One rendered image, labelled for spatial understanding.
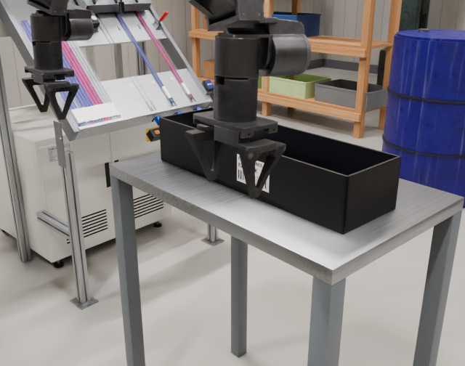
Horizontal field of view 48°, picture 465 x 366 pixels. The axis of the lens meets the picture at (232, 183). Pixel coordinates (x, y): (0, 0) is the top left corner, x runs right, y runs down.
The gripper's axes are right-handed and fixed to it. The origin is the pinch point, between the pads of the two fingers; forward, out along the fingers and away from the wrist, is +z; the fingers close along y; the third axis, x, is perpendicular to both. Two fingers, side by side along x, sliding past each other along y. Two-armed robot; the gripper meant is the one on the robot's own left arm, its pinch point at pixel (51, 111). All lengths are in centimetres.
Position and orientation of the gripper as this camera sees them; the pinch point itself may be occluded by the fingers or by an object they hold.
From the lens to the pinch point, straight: 119.5
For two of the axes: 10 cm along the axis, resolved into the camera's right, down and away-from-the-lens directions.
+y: -6.8, -2.7, 6.9
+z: -0.4, 9.4, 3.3
